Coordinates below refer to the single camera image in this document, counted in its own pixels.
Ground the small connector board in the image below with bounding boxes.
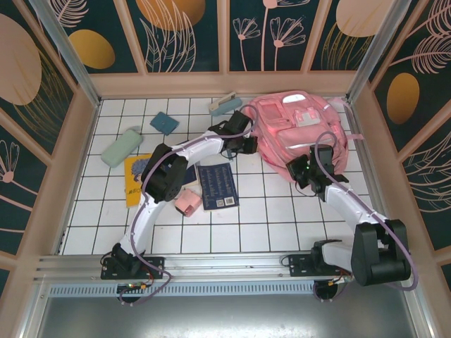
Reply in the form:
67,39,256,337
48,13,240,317
326,275,353,287
117,281,149,293

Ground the grey steel sheet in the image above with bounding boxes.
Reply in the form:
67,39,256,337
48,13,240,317
20,277,436,338

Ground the right aluminium corner post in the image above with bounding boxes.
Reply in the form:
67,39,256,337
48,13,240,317
344,0,413,104

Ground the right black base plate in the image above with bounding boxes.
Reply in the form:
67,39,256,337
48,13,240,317
287,253,353,279

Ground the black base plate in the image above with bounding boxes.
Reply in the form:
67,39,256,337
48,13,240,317
287,253,353,279
101,256,166,280

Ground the slotted grey cable duct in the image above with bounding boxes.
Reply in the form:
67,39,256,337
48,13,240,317
47,283,318,297

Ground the pink backpack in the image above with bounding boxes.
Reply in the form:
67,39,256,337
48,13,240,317
241,89,364,182

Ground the mint green pencil case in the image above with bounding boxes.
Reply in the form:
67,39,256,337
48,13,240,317
101,128,144,167

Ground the aluminium mounting rail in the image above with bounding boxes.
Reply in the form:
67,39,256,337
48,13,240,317
33,249,419,282

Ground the right small connector board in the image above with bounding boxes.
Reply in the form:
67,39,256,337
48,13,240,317
326,275,353,287

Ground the yellow book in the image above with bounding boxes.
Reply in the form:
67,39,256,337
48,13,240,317
123,154,156,209

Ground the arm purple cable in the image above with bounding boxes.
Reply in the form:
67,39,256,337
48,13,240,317
313,132,420,303
119,105,257,307

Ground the dark blue titled book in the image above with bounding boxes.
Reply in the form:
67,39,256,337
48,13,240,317
180,163,199,188

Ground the left aluminium corner post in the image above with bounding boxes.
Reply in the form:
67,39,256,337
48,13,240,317
27,0,103,108

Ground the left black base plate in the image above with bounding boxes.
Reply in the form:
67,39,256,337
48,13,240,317
101,256,166,280

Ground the dark blue barcode book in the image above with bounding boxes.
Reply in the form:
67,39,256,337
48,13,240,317
196,161,240,212

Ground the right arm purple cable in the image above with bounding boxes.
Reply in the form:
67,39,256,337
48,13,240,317
313,132,420,303

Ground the teal wallet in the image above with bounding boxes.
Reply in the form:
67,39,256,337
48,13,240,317
149,111,180,137

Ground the aluminium corner post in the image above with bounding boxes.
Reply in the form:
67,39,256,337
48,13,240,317
27,0,103,108
344,0,413,104

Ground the small pink box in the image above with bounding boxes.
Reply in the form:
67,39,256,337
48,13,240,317
175,188,202,216

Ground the left aluminium side rail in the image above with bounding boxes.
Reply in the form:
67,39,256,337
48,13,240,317
52,99,103,255

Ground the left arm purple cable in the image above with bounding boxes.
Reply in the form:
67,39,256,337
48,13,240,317
119,105,257,307

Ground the left small connector board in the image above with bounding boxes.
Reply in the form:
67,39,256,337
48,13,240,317
117,281,149,293

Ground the beige blue stapler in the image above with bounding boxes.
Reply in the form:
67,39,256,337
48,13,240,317
208,92,243,116

